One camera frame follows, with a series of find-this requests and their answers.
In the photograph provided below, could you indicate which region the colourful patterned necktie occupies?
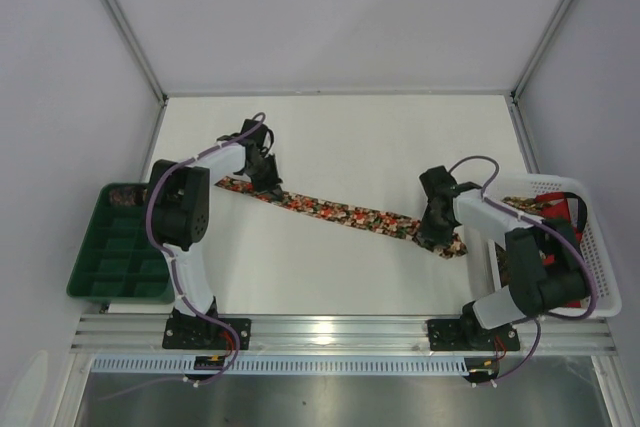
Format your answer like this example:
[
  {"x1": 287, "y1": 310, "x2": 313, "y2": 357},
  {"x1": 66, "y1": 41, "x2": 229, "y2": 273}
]
[{"x1": 215, "y1": 177, "x2": 468, "y2": 259}]

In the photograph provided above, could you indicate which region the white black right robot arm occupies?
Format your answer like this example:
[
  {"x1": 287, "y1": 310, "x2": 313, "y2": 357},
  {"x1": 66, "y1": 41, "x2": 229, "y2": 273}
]
[{"x1": 415, "y1": 166, "x2": 598, "y2": 350}]

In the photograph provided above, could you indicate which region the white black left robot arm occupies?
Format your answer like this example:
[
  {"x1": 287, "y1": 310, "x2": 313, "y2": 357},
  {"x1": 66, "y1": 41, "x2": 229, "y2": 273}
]
[{"x1": 145, "y1": 112, "x2": 283, "y2": 319}]

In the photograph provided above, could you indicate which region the dark gold patterned tie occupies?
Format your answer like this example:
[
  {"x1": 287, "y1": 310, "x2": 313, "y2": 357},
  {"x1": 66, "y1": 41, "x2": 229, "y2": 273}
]
[{"x1": 495, "y1": 197, "x2": 542, "y2": 286}]

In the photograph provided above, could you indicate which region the red fabric tie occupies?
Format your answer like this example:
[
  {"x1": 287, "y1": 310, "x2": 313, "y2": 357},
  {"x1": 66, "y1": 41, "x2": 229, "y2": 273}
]
[{"x1": 534, "y1": 191, "x2": 590, "y2": 310}]

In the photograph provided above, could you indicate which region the rolled tie in tray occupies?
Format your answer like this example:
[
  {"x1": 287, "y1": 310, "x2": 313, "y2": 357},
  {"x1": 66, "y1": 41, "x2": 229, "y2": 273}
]
[{"x1": 108, "y1": 185, "x2": 147, "y2": 207}]

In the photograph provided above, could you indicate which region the green divided plastic tray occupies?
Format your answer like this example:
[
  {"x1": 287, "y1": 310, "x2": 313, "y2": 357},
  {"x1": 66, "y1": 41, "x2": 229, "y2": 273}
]
[{"x1": 66, "y1": 183, "x2": 174, "y2": 305}]

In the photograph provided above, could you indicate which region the white plastic basket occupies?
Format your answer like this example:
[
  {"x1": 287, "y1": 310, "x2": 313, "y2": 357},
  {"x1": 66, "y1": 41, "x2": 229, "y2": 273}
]
[{"x1": 485, "y1": 173, "x2": 622, "y2": 318}]

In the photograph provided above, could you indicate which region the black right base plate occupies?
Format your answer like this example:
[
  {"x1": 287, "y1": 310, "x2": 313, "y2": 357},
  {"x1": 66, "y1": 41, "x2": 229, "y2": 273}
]
[{"x1": 426, "y1": 318, "x2": 521, "y2": 352}]

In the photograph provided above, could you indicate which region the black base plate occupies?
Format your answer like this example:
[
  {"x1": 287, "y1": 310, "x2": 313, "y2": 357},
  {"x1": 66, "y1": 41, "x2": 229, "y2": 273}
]
[
  {"x1": 426, "y1": 318, "x2": 521, "y2": 352},
  {"x1": 162, "y1": 315, "x2": 252, "y2": 351}
]

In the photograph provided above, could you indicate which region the black strap in basket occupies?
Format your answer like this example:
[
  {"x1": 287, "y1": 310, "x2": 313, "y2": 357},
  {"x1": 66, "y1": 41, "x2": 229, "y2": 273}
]
[{"x1": 562, "y1": 192, "x2": 591, "y2": 243}]

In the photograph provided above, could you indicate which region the aluminium frame post left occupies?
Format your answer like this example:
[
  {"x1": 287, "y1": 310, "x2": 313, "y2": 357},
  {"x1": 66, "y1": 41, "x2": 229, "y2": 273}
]
[{"x1": 99, "y1": 0, "x2": 167, "y2": 106}]

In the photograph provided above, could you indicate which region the aluminium frame post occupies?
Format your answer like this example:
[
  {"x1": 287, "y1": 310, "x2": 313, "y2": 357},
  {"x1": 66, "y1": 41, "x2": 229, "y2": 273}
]
[
  {"x1": 510, "y1": 0, "x2": 577, "y2": 103},
  {"x1": 99, "y1": 0, "x2": 167, "y2": 106}
]

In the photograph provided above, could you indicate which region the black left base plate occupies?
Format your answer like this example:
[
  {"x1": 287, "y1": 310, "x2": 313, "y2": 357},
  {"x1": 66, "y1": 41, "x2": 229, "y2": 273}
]
[{"x1": 162, "y1": 315, "x2": 252, "y2": 351}]

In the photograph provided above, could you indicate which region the white slotted cable duct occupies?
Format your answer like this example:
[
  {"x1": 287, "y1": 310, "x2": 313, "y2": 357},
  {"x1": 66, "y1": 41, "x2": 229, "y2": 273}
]
[{"x1": 92, "y1": 354, "x2": 469, "y2": 376}]

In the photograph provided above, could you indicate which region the aluminium mounting rail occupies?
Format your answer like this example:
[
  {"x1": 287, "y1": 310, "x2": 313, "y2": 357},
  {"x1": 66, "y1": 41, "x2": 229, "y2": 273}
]
[{"x1": 71, "y1": 313, "x2": 616, "y2": 356}]

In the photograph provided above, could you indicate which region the aluminium frame post right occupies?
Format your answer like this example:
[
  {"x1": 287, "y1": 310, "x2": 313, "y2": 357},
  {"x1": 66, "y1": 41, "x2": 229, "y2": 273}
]
[{"x1": 510, "y1": 0, "x2": 577, "y2": 103}]

